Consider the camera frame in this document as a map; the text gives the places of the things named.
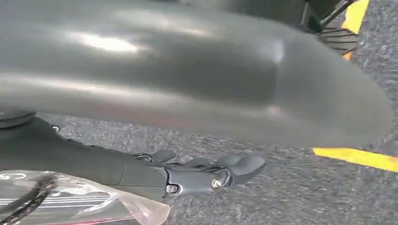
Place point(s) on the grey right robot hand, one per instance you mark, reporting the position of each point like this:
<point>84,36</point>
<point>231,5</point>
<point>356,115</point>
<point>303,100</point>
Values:
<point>186,77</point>

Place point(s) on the black robot foot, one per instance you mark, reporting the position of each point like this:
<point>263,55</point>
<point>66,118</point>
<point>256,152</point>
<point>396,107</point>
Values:
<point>339,40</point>

